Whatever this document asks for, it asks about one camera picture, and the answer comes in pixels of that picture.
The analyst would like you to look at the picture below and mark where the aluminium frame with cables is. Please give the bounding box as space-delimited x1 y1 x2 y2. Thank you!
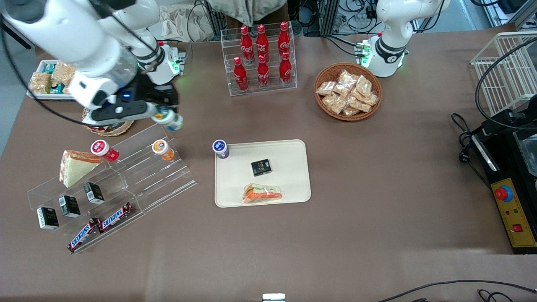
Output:
318 0 380 36

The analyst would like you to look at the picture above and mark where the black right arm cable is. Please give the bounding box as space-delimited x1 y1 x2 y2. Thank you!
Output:
0 23 92 128

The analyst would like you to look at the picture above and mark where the large wrapped triangle sandwich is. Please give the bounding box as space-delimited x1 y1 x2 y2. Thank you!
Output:
59 150 102 189

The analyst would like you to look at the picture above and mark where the small black chocolate box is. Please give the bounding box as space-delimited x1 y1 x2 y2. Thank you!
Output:
83 182 105 206
58 195 81 218
37 206 60 230

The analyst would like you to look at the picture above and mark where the red emergency stop button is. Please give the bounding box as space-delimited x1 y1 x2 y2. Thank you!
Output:
494 185 514 202

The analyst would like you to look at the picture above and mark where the black and yellow control box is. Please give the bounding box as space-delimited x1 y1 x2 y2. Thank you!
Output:
469 126 537 255

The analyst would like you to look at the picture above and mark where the long curved black cable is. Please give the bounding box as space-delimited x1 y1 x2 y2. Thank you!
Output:
475 39 537 131

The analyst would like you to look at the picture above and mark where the purple cap gum bottle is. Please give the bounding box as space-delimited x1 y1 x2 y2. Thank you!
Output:
212 139 230 160

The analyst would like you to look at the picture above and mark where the orange cap gum bottle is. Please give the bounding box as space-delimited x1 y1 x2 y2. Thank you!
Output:
152 139 175 161

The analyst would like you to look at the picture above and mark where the round brown wicker basket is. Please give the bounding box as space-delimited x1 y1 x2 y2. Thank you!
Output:
314 62 383 122

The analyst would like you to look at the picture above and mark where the crumpled beige paper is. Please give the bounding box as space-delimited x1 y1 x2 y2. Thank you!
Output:
159 3 214 43

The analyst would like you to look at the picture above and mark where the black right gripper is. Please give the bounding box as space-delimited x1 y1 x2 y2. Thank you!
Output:
111 75 180 115

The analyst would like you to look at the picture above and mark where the black left arm base cable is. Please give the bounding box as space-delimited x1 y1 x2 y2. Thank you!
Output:
322 34 366 57

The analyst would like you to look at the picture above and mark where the person in beige jacket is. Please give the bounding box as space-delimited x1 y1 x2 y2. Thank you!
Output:
206 0 290 27

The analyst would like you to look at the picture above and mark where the coiled black cable with plug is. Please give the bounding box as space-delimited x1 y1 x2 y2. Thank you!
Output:
451 112 483 164

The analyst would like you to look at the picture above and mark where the clear plastic container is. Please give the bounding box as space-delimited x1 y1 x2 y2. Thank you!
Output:
514 129 537 177

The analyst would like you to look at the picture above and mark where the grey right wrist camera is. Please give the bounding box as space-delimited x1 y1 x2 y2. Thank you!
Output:
90 101 157 127

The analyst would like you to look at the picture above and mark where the thin black table cable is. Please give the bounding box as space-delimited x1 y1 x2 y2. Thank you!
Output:
377 279 537 302

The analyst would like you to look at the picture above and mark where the black box with gold print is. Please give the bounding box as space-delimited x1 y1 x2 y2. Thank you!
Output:
251 159 273 177

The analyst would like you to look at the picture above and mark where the looped black cable end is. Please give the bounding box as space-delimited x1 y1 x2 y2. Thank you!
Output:
477 288 515 302

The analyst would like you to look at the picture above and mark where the cream plastic serving tray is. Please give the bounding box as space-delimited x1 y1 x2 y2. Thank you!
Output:
214 139 312 208

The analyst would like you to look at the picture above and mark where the clear pack of rice crackers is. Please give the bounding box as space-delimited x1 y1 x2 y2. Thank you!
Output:
52 61 77 84
29 72 52 94

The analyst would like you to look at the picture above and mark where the clear acrylic bottle rack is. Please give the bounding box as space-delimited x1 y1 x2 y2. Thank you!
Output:
220 23 298 97

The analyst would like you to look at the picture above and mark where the clear acrylic tiered display shelf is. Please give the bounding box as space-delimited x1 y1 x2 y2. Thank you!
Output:
27 122 198 255

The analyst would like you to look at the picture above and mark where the red cap gum bottle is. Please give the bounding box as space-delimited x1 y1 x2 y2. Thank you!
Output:
91 140 120 163

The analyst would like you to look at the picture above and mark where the red Coca-Cola bottle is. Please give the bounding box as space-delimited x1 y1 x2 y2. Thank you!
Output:
240 26 255 66
279 52 293 87
277 22 291 59
233 57 249 92
255 24 270 63
256 55 271 89

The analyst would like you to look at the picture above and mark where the white wire basket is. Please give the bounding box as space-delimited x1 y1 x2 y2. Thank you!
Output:
470 31 537 118

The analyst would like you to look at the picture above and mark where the oval wicker basket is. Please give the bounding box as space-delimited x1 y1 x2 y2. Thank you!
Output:
82 108 135 137

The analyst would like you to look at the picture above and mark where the Snickers bar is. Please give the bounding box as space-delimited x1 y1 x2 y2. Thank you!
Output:
67 218 102 254
98 202 134 233

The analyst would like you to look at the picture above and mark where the black device with cable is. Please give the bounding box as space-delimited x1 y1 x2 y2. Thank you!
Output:
480 94 537 137

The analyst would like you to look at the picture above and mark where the wrapped sandwich with orange filling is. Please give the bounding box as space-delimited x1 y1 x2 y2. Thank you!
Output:
242 183 283 205

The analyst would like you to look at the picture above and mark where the white rectangular snack tray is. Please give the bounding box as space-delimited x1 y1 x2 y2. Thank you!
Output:
26 60 78 102

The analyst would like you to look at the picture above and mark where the green cap gum bottle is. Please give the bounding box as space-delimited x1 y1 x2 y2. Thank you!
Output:
152 107 184 131

